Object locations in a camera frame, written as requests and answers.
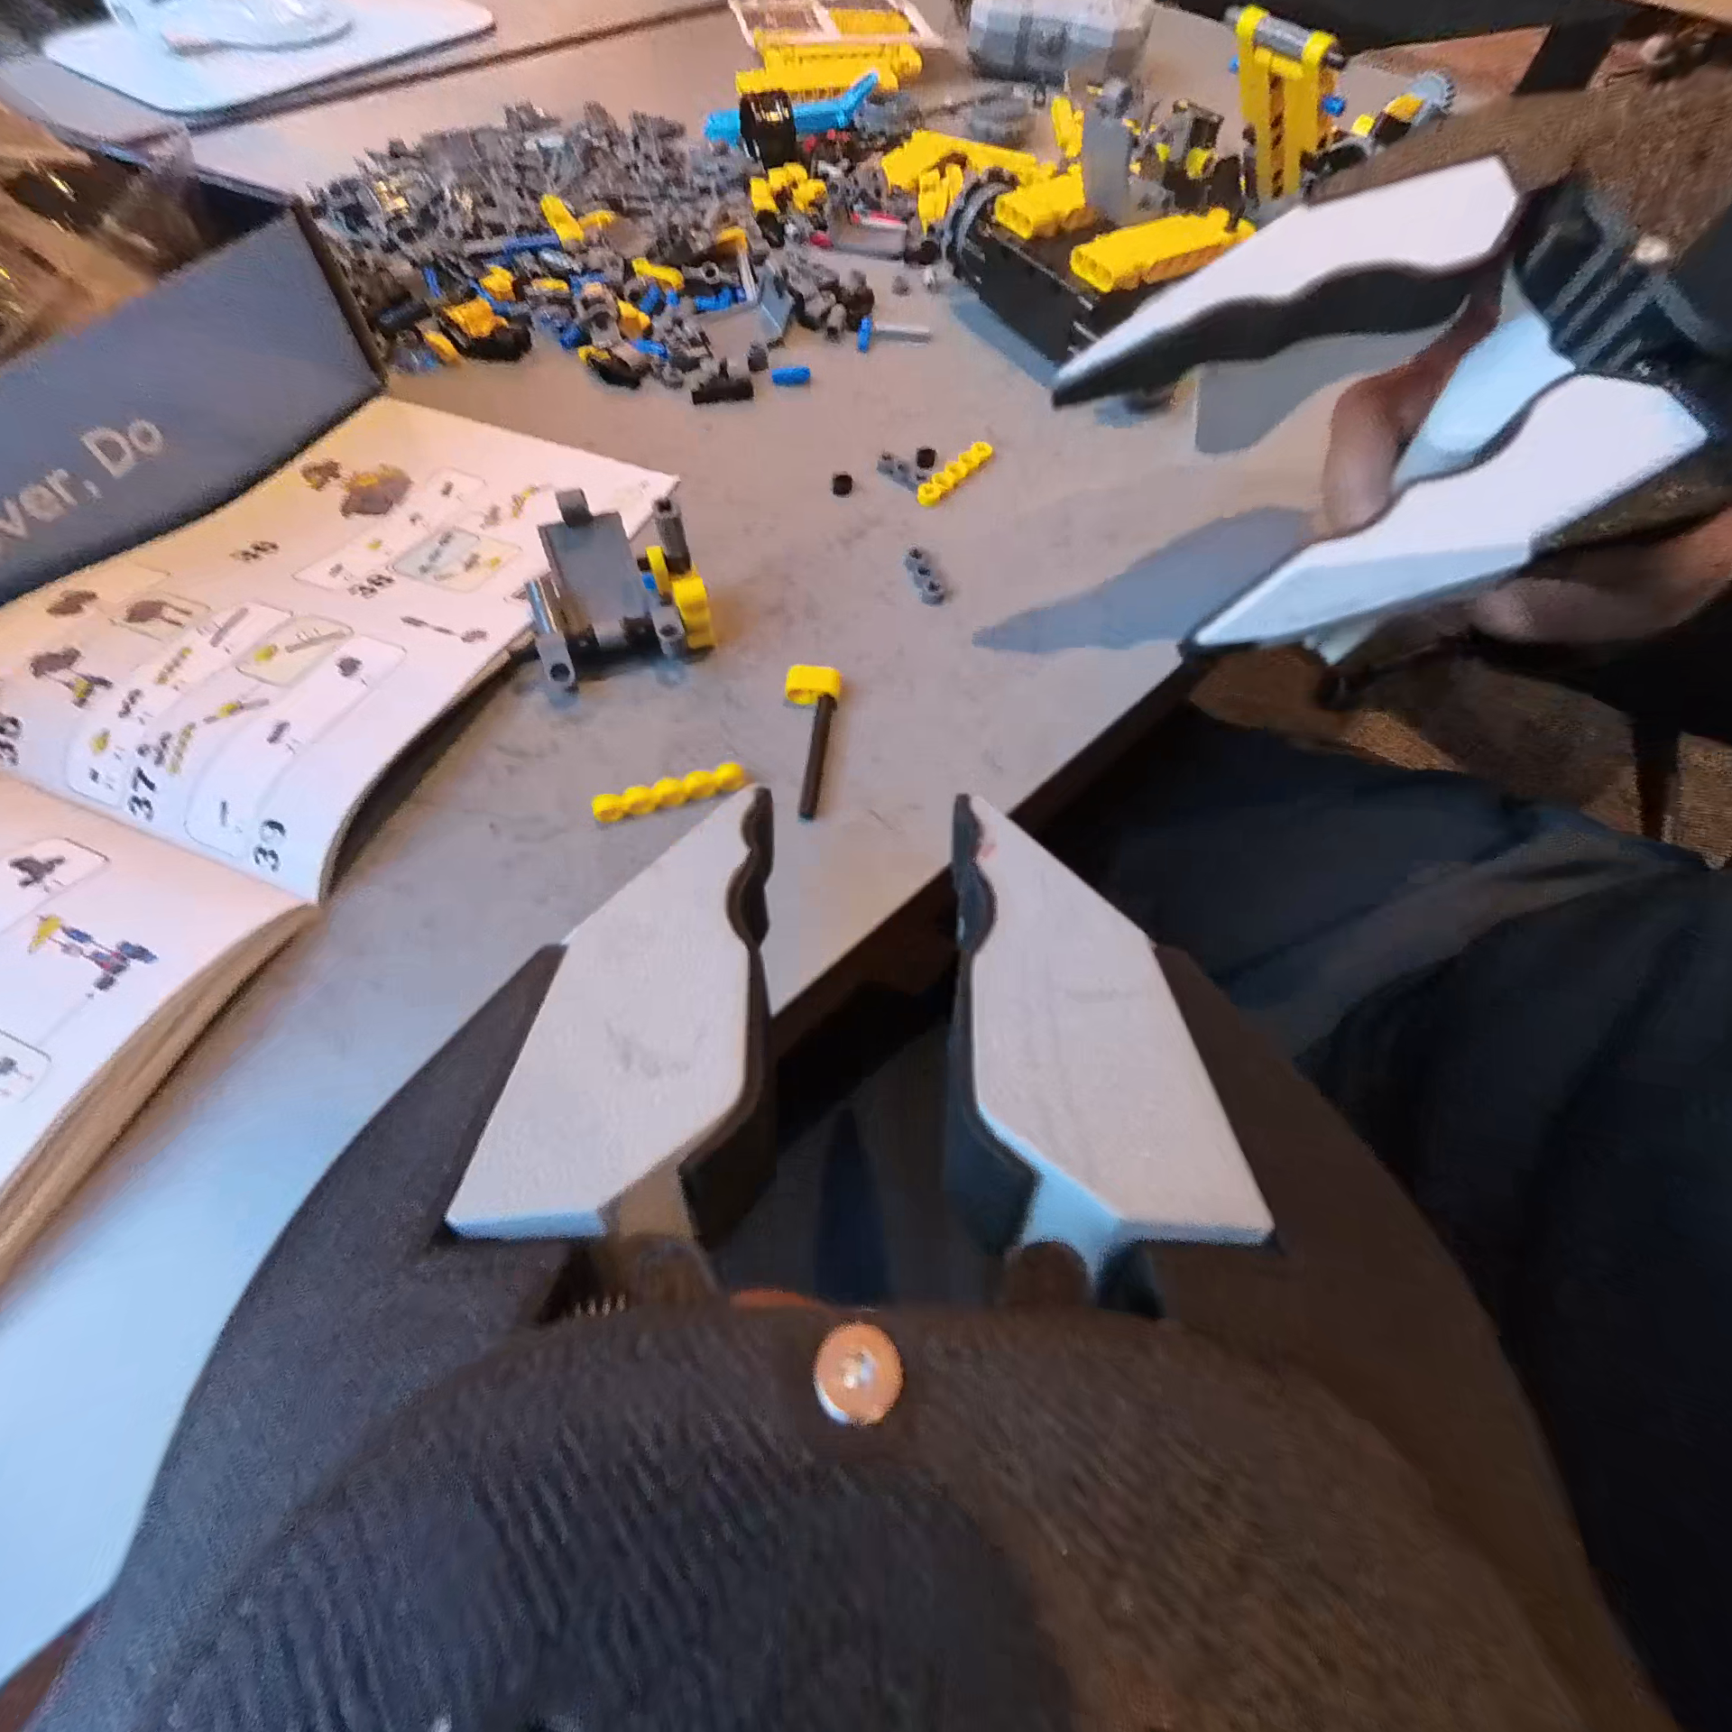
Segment building instruction booklet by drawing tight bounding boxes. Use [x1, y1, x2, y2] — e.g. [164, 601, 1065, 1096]
[0, 395, 682, 1280]

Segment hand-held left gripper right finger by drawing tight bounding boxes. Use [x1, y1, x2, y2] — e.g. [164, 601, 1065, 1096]
[944, 794, 1276, 1283]

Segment yellow thin ridged beam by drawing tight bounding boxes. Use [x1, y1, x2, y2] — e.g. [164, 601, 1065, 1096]
[589, 760, 751, 824]

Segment person's right hand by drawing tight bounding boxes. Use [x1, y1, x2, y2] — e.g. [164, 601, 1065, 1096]
[1316, 353, 1732, 650]

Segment person's black trousers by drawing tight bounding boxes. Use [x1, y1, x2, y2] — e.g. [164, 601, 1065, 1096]
[1056, 709, 1709, 1064]

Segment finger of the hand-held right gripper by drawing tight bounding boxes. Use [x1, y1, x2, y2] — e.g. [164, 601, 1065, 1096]
[1186, 309, 1714, 668]
[1050, 154, 1526, 411]

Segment grey yellow brick subassembly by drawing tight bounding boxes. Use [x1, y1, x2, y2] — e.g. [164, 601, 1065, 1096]
[523, 489, 719, 694]

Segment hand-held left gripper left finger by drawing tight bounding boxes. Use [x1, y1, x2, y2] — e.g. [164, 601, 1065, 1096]
[442, 785, 778, 1250]

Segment black axle rod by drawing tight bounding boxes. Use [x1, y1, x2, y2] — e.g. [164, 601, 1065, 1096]
[796, 697, 844, 823]

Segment pile of building bricks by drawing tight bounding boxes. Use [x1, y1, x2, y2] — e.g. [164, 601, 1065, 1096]
[304, 0, 1084, 411]

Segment grey desk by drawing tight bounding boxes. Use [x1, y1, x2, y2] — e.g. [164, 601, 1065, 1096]
[0, 0, 1537, 1672]

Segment yellow black toy vehicle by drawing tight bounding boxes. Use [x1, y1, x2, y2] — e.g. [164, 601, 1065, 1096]
[944, 5, 1460, 370]

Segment blue cardboard box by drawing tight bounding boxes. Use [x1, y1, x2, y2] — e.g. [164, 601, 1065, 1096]
[0, 203, 390, 606]

